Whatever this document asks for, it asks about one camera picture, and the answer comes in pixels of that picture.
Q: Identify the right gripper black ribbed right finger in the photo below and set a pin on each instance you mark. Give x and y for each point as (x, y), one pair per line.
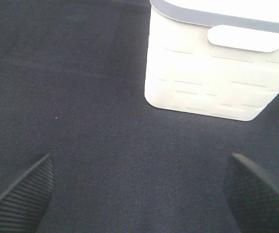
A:
(252, 194)

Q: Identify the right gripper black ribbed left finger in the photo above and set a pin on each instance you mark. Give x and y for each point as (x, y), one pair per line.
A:
(25, 195)

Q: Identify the black fabric table mat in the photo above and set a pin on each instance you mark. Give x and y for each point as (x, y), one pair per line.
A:
(72, 78)

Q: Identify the white basket with grey rim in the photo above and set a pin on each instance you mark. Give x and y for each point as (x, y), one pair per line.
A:
(213, 57)

